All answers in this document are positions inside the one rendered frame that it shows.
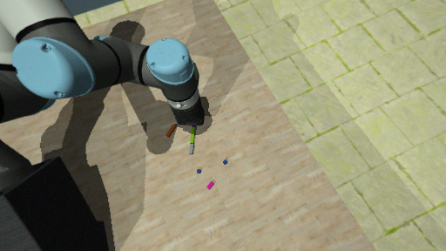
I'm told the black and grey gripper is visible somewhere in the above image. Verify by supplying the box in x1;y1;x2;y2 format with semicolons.
166;62;205;126

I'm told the magenta rectangular block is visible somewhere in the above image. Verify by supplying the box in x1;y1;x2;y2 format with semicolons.
207;182;214;190

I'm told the orange rod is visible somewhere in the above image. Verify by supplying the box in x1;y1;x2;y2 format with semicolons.
166;125;176;138

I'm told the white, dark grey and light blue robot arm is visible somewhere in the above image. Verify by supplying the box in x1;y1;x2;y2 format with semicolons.
0;0;197;191

